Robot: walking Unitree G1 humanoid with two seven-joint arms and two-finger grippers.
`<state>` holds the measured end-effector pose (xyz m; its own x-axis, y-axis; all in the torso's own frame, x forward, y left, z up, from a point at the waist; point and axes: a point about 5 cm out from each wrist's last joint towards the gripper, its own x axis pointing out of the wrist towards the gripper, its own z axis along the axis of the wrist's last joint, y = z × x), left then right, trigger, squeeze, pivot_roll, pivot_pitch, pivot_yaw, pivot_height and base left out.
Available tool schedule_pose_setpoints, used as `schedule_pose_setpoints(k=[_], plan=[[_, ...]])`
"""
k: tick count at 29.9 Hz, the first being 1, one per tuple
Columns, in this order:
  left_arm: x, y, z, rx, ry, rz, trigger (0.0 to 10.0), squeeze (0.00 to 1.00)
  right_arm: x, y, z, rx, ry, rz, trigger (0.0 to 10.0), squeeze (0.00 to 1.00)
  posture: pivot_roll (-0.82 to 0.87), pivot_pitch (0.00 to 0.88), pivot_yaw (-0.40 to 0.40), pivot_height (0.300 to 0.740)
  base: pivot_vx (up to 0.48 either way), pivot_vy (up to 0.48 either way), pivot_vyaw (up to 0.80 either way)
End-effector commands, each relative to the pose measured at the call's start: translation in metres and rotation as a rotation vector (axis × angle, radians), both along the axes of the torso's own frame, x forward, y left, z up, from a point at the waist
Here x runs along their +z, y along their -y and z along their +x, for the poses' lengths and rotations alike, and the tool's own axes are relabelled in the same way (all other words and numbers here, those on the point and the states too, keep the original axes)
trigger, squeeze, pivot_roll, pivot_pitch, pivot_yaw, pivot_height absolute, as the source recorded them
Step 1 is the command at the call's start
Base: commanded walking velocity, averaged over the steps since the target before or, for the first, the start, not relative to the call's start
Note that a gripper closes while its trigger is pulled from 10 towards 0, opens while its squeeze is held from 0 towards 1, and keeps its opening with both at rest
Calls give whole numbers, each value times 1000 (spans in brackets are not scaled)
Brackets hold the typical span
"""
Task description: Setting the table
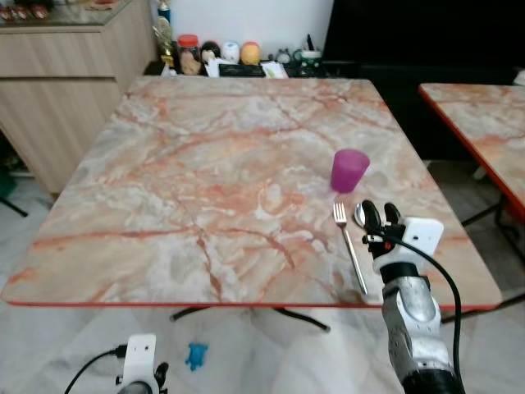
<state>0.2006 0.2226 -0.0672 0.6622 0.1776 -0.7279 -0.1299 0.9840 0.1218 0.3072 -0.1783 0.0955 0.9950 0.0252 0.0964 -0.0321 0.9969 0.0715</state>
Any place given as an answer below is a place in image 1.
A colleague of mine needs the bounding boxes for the golden trophy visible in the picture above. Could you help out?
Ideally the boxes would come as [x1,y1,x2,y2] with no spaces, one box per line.
[154,18,180,71]

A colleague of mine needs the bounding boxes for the silver metal spoon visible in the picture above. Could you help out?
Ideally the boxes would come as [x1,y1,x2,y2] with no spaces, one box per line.
[353,203,372,230]

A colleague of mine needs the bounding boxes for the marble dining table red edge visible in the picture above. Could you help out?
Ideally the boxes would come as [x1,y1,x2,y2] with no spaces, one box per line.
[0,76,503,333]
[418,82,525,323]

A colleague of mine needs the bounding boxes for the silver metal fork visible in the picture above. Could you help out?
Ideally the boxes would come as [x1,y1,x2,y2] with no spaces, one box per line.
[333,203,370,297]

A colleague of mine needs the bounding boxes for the flat black box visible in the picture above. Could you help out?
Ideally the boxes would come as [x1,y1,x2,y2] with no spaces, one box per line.
[218,63,265,79]

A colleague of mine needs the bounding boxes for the red lid clear jar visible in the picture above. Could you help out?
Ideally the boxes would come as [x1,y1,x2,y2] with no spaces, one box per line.
[178,34,203,76]

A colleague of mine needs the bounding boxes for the small black figurine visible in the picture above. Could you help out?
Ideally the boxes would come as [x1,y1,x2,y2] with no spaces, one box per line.
[201,40,222,66]

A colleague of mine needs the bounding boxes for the purple plastic cup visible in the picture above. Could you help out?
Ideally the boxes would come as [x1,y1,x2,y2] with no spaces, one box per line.
[331,149,371,195]

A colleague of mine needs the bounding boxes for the white green paper packet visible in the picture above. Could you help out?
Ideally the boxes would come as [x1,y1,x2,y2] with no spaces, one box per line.
[260,60,290,80]

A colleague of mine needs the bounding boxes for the orange yellow round container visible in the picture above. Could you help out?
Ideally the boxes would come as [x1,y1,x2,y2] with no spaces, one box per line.
[240,41,263,66]

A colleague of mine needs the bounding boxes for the small blue toy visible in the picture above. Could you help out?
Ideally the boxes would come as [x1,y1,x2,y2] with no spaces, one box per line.
[185,342,208,373]

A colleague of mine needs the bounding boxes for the green white mug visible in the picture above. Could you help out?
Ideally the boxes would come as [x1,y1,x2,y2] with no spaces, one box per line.
[299,48,323,70]

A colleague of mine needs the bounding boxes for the small red ornaments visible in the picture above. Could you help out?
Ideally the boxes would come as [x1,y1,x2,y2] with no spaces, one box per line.
[0,2,52,23]

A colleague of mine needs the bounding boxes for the small white jar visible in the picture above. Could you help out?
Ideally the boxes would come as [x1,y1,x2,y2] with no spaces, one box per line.
[221,41,241,64]

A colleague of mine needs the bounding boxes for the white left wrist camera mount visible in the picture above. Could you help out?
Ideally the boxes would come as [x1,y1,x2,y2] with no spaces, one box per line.
[121,333,158,387]

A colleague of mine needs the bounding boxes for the light wooden cabinet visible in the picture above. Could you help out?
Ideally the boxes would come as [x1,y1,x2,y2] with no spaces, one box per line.
[0,0,158,196]

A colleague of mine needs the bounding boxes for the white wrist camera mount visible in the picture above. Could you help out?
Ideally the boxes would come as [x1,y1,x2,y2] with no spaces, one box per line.
[373,217,445,277]
[121,333,158,387]

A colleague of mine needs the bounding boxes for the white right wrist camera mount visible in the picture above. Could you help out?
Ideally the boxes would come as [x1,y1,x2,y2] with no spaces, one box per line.
[373,217,445,277]

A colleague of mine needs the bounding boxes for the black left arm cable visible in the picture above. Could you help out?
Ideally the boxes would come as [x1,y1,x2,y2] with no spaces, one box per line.
[63,346,126,394]

